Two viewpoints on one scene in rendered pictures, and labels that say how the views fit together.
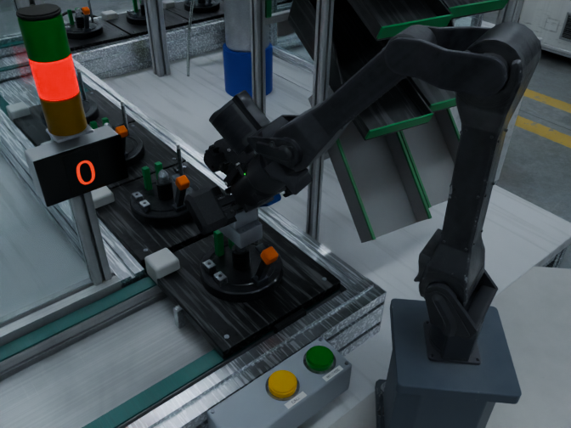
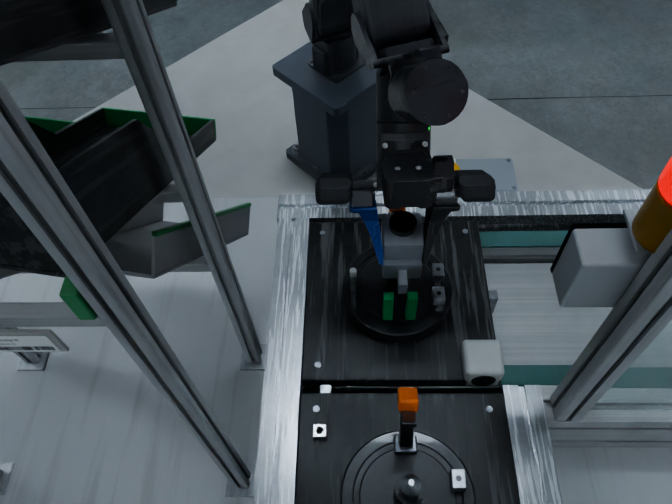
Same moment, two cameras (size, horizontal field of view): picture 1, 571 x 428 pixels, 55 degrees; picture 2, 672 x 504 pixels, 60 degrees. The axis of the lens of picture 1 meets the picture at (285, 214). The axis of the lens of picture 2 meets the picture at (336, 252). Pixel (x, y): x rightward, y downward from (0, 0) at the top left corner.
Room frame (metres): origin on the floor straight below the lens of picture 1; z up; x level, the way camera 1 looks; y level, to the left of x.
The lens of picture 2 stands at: (1.01, 0.29, 1.64)
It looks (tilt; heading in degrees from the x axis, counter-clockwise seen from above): 55 degrees down; 225
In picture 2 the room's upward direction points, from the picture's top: 4 degrees counter-clockwise
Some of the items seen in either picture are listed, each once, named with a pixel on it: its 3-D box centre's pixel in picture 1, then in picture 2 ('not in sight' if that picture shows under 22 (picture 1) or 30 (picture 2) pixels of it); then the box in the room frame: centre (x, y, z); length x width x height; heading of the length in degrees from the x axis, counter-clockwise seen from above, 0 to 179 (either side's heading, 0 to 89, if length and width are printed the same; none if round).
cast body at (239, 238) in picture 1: (235, 213); (402, 246); (0.69, 0.08, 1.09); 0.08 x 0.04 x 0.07; 40
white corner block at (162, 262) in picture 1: (162, 266); (480, 363); (0.70, 0.21, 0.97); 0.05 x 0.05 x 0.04; 40
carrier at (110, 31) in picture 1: (79, 19); not in sight; (1.89, 0.72, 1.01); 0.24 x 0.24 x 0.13; 40
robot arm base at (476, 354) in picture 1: (455, 325); (335, 48); (0.47, -0.22, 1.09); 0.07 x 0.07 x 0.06; 85
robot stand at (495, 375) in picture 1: (437, 389); (339, 113); (0.46, -0.22, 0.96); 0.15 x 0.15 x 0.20; 85
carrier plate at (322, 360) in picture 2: (241, 276); (396, 297); (0.68, 0.07, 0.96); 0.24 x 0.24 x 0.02; 40
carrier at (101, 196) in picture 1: (164, 186); (409, 492); (0.88, 0.24, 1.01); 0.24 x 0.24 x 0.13; 40
